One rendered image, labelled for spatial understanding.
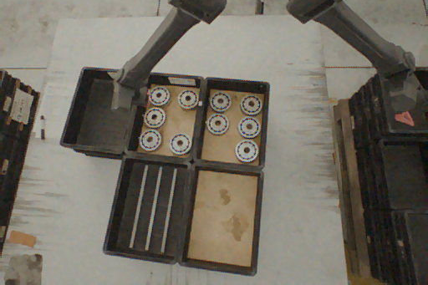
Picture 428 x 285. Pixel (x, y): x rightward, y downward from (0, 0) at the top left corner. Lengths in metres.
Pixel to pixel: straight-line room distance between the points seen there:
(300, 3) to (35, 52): 2.65
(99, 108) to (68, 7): 1.85
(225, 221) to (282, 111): 0.64
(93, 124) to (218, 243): 0.81
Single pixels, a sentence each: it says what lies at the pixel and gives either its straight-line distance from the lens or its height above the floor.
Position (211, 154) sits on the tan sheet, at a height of 0.83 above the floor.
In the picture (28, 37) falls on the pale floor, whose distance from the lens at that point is 3.17.
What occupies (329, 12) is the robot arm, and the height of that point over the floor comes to 1.55.
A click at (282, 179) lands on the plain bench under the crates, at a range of 1.38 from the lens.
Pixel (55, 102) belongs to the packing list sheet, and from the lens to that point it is 1.75.
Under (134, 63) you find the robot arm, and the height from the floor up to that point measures 1.38.
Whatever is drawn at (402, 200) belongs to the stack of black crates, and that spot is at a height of 0.38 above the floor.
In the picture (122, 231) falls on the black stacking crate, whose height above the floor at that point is 0.83.
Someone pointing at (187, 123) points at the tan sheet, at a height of 0.83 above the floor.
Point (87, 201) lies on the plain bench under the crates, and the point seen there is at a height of 0.70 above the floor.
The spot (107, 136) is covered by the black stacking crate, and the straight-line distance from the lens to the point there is 1.38.
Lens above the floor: 2.04
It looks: 72 degrees down
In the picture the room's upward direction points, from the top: 9 degrees counter-clockwise
